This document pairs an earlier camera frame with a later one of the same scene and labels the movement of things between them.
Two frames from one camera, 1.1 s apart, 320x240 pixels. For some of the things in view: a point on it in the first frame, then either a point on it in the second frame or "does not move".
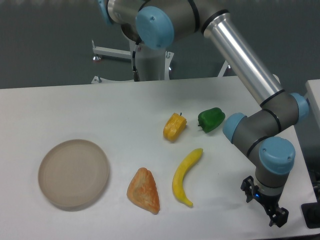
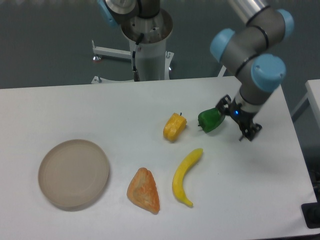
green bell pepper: (210, 119) does not move
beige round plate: (73, 172) does not move
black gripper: (280, 216) -> (245, 118)
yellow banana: (187, 163) does not move
